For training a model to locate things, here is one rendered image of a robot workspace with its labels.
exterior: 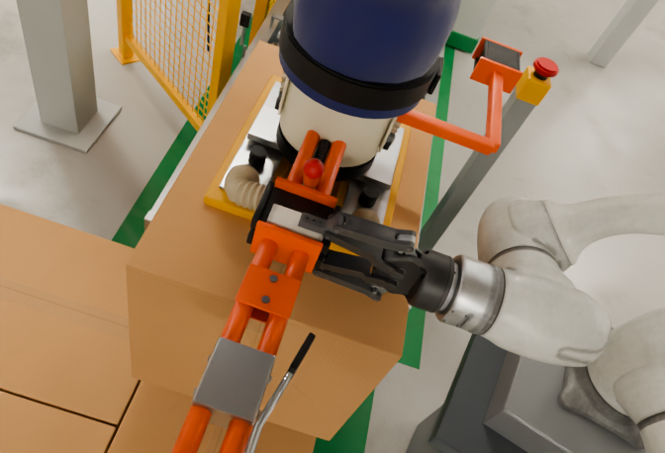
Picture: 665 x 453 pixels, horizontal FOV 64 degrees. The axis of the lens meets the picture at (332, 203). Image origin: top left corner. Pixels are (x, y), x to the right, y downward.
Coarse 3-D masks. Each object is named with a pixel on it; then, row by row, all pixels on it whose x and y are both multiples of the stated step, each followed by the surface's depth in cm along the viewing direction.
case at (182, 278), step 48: (240, 96) 100; (192, 192) 83; (144, 240) 75; (192, 240) 77; (240, 240) 79; (144, 288) 76; (192, 288) 73; (336, 288) 78; (144, 336) 87; (192, 336) 84; (288, 336) 77; (336, 336) 74; (384, 336) 75; (192, 384) 98; (288, 384) 89; (336, 384) 85
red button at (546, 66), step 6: (534, 60) 143; (540, 60) 143; (546, 60) 144; (552, 60) 145; (534, 66) 143; (540, 66) 142; (546, 66) 142; (552, 66) 143; (534, 72) 145; (540, 72) 142; (546, 72) 141; (552, 72) 142; (540, 78) 144; (546, 78) 145
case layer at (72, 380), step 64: (0, 256) 123; (64, 256) 127; (128, 256) 131; (0, 320) 114; (64, 320) 118; (128, 320) 121; (0, 384) 107; (64, 384) 110; (128, 384) 113; (0, 448) 100; (64, 448) 103; (128, 448) 106; (256, 448) 112
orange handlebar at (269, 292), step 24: (408, 120) 87; (432, 120) 87; (312, 144) 76; (336, 144) 77; (480, 144) 87; (336, 168) 75; (264, 240) 64; (264, 264) 62; (288, 264) 63; (240, 288) 58; (264, 288) 59; (288, 288) 60; (240, 312) 57; (264, 312) 60; (288, 312) 58; (240, 336) 56; (264, 336) 56; (192, 408) 50; (192, 432) 48; (240, 432) 49
